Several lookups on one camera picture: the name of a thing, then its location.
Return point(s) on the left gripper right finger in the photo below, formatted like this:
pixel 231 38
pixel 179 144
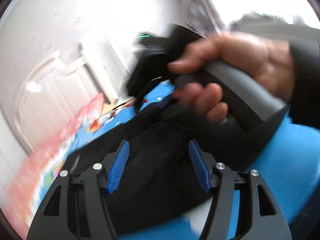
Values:
pixel 260 216

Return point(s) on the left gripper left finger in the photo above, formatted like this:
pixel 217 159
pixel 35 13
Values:
pixel 74 203

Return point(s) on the black pants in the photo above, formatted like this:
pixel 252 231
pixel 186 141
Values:
pixel 159 182

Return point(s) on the dark sleeve forearm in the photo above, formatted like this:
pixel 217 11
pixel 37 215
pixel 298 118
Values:
pixel 304 104

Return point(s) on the person right hand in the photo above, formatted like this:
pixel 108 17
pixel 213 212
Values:
pixel 269 62

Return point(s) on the pink floral quilt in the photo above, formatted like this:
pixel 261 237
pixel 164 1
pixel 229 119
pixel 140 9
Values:
pixel 38 171

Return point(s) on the blue cartoon bed sheet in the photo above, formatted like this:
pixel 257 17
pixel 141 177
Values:
pixel 289 164

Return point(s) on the round grey heater fan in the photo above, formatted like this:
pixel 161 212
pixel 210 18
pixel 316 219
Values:
pixel 195 15

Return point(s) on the white bed headboard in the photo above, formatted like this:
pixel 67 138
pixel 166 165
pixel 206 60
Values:
pixel 57 88

